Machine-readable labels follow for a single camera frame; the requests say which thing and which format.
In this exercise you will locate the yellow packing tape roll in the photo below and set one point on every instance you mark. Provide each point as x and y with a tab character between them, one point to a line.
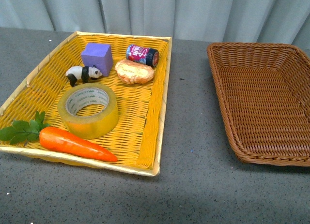
81	96

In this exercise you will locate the yellow woven basket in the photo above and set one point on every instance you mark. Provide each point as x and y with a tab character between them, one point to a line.
137	138

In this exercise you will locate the brown wicker basket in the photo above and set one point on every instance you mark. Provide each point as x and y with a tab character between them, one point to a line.
264	97

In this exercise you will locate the toy bread roll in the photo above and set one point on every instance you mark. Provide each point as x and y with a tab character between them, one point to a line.
131	72

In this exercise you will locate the small red jam jar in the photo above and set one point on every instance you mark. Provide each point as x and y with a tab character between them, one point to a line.
143	55

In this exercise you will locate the purple foam cube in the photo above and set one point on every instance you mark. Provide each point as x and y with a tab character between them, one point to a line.
99	56

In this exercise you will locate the black white panda figure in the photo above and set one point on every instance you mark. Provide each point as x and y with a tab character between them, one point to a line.
84	73

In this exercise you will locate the orange toy carrot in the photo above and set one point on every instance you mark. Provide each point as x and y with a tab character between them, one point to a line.
54	139

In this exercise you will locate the grey curtain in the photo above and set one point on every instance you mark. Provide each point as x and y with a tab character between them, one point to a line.
267	21

